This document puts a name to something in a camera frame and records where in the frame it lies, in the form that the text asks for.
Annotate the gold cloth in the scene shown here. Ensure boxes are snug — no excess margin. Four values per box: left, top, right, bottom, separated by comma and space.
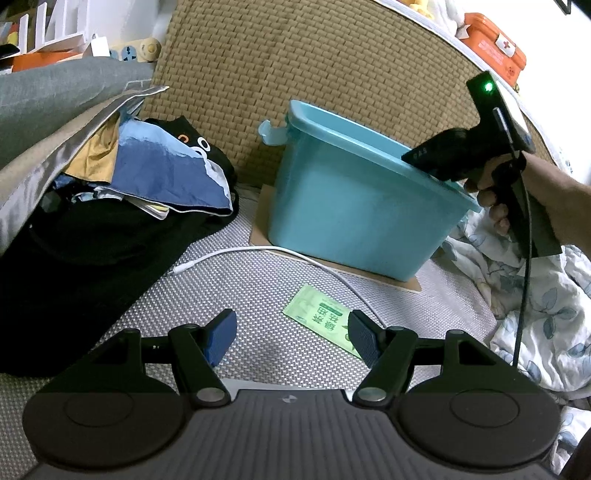
65, 122, 122, 184

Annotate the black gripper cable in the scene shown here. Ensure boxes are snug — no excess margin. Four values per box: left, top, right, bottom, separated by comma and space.
491, 108, 537, 368

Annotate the teal plastic bin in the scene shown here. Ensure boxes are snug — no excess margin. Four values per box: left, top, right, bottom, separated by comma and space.
257, 99, 484, 282

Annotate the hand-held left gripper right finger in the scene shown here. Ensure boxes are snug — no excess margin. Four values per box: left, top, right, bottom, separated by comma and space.
347, 309, 537, 408

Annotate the person's right forearm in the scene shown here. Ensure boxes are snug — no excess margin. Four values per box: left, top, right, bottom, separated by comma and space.
524, 150, 591, 260

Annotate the person's right hand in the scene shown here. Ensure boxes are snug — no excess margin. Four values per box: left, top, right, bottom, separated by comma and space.
464, 172, 509, 237

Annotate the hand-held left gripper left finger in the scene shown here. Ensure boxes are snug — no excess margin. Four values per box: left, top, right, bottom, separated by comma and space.
44, 308, 238, 408

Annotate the yellow round toy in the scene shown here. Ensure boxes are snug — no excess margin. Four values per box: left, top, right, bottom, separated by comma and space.
140, 38, 163, 63

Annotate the green sachet packet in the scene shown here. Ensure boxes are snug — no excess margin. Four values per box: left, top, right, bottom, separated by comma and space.
283, 284, 366, 360

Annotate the blue cloth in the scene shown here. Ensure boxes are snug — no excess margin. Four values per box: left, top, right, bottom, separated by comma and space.
111, 120, 232, 216

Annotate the brown cardboard sheet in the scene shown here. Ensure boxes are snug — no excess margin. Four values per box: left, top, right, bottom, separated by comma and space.
249, 184, 424, 293

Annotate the brown woven rattan mat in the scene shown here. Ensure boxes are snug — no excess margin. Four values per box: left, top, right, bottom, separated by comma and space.
141, 0, 570, 195

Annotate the silver grey satin pillow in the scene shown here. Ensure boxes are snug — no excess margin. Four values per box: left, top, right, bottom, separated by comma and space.
0, 85, 170, 256

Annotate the orange first aid box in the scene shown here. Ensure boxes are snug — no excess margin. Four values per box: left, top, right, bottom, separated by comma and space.
457, 12, 527, 86

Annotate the yellow plush toy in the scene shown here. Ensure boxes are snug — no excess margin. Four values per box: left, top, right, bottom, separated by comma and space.
401, 0, 435, 20

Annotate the white router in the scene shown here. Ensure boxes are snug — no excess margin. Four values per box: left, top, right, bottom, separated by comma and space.
18, 0, 89, 54

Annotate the leaf print blanket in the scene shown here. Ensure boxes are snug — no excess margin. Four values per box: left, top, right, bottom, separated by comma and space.
442, 211, 591, 463

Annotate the white charging cable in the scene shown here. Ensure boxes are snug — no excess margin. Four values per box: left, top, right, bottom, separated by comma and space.
168, 246, 385, 331

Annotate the black printed cloth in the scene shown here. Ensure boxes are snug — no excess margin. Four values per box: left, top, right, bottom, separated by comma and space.
0, 115, 241, 377

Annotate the grey woven mat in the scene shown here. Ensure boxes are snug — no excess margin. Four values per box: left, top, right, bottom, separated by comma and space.
0, 185, 500, 417

